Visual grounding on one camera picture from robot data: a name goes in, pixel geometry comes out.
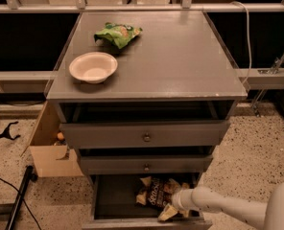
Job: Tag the black pole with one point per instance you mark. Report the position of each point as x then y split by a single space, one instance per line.
27 177

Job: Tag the green chip bag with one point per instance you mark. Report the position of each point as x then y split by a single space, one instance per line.
120 35

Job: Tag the grey middle drawer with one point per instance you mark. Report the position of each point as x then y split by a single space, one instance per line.
145 164

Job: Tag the cardboard box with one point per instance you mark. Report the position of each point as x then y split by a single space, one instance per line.
52 157

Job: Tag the brown chip bag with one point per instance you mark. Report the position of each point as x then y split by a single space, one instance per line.
157 193

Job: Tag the white bowl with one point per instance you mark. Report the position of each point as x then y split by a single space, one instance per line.
93 67

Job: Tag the grey top drawer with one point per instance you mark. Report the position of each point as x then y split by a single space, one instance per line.
144 134

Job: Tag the grey bottom drawer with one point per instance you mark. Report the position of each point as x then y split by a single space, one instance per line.
114 207

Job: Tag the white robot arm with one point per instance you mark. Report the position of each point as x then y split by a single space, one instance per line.
262 216

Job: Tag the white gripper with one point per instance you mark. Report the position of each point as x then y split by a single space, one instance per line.
181 198

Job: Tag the orange ball in box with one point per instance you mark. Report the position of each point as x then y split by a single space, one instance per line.
60 136

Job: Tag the grey drawer cabinet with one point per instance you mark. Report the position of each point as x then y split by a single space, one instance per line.
174 71

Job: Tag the black clamp tool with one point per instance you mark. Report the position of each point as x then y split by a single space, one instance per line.
6 132

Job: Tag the metal railing frame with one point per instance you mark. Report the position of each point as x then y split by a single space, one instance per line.
142 4

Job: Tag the grey drawer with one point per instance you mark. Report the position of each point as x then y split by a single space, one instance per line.
114 207
145 164
144 134

